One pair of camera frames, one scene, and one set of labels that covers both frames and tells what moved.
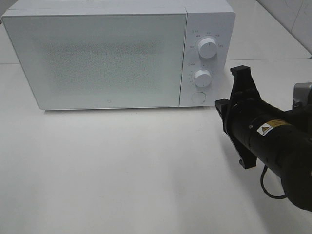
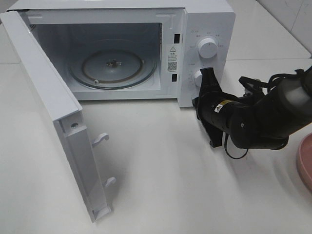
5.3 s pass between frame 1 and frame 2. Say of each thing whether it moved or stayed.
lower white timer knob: stayed
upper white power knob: stayed
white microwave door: moved
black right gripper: moved
